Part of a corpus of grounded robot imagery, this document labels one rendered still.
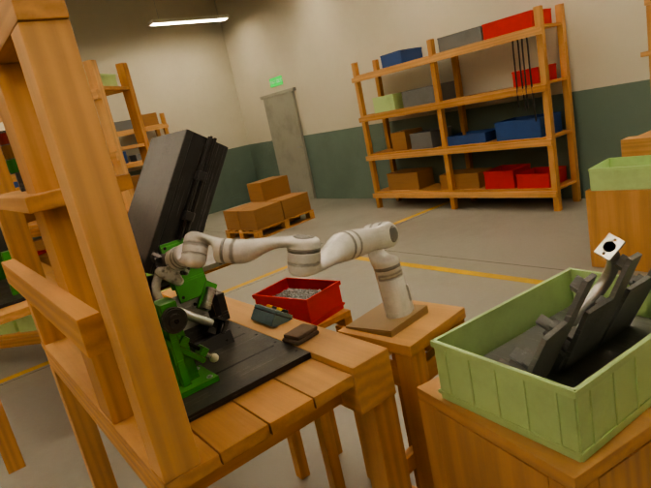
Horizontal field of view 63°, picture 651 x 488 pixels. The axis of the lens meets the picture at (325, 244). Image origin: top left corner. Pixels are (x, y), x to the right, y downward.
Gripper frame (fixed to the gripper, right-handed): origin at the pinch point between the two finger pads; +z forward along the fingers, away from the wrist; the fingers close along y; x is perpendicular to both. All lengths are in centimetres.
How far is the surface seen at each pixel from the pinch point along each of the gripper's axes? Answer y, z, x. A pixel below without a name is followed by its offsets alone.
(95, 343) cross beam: 15, -50, 35
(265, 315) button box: -40.0, -0.6, -0.7
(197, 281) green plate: -12.9, 2.9, -1.3
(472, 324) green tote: -69, -71, -6
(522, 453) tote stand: -72, -92, 26
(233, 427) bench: -25, -44, 40
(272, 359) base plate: -37.2, -25.6, 17.5
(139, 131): 22, 256, -160
